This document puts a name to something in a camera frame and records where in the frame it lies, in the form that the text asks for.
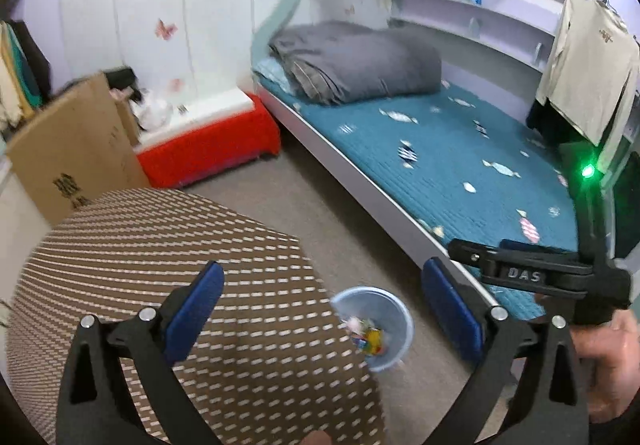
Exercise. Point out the grey folded quilt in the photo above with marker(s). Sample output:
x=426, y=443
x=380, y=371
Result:
x=338, y=63

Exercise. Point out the black hanging garment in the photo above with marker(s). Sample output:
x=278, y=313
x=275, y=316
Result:
x=551, y=125

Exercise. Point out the person's right hand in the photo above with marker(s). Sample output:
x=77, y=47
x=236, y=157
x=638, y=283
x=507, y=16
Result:
x=614, y=349

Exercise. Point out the light blue trash bin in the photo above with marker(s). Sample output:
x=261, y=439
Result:
x=378, y=323

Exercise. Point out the white plastic bag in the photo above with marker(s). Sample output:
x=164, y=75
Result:
x=151, y=111

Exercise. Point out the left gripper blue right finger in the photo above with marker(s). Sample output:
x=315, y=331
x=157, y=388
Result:
x=549, y=405

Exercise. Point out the red covered bench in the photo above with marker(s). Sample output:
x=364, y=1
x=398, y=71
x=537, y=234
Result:
x=216, y=146

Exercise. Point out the brown polka dot tablecloth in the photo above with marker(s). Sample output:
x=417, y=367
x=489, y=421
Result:
x=273, y=363

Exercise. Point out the teal quilted bed mattress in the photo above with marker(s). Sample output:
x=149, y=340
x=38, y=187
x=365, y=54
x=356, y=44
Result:
x=432, y=168

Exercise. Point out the large cardboard box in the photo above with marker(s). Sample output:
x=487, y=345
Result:
x=75, y=151

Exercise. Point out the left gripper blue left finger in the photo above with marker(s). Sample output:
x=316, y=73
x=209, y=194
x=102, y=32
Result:
x=95, y=405

